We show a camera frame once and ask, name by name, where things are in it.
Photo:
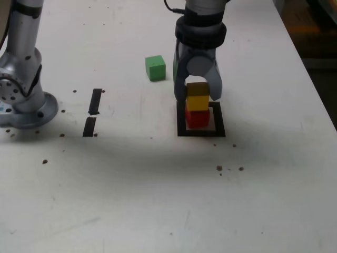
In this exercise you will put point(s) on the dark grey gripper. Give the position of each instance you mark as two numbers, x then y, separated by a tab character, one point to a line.
200	51

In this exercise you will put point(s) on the yellow cube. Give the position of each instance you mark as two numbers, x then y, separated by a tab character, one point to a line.
197	101

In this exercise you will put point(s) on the red cube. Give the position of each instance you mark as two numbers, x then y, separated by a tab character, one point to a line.
197	120

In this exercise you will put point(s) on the green cube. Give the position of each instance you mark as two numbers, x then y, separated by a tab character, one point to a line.
155	68

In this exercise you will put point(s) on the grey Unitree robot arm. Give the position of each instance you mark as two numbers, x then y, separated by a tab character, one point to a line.
21	39

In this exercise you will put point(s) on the black tape square outline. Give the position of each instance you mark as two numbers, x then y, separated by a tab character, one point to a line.
200	133

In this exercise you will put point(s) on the black tape strip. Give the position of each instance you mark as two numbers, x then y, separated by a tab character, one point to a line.
94	102

